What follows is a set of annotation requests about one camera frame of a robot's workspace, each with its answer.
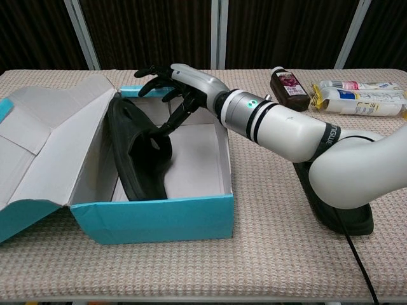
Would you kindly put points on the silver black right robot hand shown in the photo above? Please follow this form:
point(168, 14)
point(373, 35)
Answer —
point(197, 84)

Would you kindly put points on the black rubber slipper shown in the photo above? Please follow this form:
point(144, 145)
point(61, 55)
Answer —
point(349, 222)
point(140, 165)

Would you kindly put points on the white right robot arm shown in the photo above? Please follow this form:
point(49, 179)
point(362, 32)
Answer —
point(286, 127)

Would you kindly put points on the light blue cardboard shoe box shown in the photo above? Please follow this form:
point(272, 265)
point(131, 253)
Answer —
point(152, 222)

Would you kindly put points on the beige cloth-covered table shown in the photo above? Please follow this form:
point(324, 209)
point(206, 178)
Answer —
point(270, 263)

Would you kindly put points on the dark brown pleated curtain panel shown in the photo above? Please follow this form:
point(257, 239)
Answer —
point(146, 31)
point(31, 31)
point(286, 31)
point(388, 31)

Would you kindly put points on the dark brown juice bottle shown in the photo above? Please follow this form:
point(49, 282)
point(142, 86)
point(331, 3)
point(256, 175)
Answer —
point(287, 89)

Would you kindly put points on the white yellow-edged plastic package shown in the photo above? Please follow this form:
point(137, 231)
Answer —
point(356, 103)

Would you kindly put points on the grey aluminium partition post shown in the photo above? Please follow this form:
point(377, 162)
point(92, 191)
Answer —
point(353, 31)
point(219, 31)
point(81, 31)

